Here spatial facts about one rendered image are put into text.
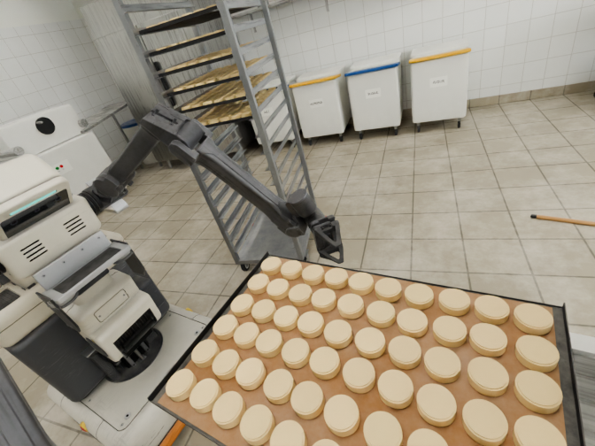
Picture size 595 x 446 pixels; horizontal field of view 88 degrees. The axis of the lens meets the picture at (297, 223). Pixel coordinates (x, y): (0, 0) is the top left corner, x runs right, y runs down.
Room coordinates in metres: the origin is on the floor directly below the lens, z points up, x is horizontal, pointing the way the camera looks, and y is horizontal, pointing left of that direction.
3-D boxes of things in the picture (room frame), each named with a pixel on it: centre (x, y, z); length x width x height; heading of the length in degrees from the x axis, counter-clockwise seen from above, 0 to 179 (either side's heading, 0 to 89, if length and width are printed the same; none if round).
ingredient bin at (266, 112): (4.24, -0.15, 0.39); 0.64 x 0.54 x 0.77; 156
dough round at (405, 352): (0.29, -0.11, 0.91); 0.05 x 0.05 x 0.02
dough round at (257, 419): (0.24, 0.14, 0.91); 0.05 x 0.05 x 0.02
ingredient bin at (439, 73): (3.36, -1.89, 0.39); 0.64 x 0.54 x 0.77; 151
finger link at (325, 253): (0.62, -0.07, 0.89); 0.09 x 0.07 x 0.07; 8
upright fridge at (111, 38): (4.62, 0.89, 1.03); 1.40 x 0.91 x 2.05; 63
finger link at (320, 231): (0.62, -0.07, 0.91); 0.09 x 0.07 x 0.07; 8
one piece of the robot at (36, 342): (1.10, 0.99, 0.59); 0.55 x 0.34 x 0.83; 142
